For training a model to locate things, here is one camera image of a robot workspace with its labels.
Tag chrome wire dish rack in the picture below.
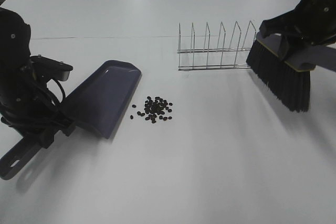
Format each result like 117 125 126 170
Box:
176 20 257 71

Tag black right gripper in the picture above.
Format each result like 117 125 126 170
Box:
259 0 335 45

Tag dark coffee bean pile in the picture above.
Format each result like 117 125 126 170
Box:
128 96 173 124

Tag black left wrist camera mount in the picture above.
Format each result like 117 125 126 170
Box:
30 55 73 81

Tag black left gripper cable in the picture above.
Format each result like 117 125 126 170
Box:
39 78 66 112

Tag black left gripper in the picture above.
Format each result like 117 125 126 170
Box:
1 71 76 148

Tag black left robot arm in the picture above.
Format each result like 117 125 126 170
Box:
1 8 73 148

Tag purple plastic dustpan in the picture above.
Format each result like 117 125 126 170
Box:
1 60 142 180

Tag purple hand brush black bristles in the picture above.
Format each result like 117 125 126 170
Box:
246 32 335 113

